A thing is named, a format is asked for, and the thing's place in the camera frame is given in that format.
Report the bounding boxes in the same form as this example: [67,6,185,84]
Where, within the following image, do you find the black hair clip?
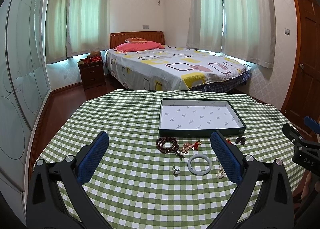
[235,136,246,145]

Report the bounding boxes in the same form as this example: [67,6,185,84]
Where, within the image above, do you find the cream pearl bracelet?
[216,164,227,179]

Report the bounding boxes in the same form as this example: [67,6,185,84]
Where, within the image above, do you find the pale jade bangle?
[187,154,212,176]

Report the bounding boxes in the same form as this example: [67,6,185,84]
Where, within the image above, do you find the red gold tassel charm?
[194,140,202,151]

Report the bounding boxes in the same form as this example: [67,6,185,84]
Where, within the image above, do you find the dark red bead necklace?
[155,136,186,160]

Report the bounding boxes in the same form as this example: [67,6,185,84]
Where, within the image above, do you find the green white jewelry tray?
[158,99,247,137]

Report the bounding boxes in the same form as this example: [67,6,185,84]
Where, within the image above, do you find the person right hand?
[300,171,320,200]

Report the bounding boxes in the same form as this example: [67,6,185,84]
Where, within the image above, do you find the brown wooden door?
[281,0,319,133]

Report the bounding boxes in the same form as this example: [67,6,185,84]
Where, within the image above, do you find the frosted glass wardrobe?
[1,0,49,191]

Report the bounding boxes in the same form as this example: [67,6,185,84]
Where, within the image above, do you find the right white curtain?
[187,0,276,68]

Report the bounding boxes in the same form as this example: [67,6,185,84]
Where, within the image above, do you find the white curtain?
[45,0,110,64]
[187,0,276,68]

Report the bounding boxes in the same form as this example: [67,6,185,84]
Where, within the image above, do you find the bed with patterned sheet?
[105,45,251,93]

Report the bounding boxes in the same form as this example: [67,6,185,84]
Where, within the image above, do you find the dark wooden nightstand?
[78,60,105,90]

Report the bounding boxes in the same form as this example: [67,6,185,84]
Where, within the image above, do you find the red boxes on nightstand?
[78,51,102,65]

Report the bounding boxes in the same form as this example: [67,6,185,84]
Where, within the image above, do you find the pink pillow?
[114,41,164,53]

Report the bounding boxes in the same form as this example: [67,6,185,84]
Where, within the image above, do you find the wooden headboard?
[109,31,166,49]

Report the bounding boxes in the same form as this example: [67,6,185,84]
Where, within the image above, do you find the orange patterned pillow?
[125,37,147,43]

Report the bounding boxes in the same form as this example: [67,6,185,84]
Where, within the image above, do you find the left white curtain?
[45,0,110,64]

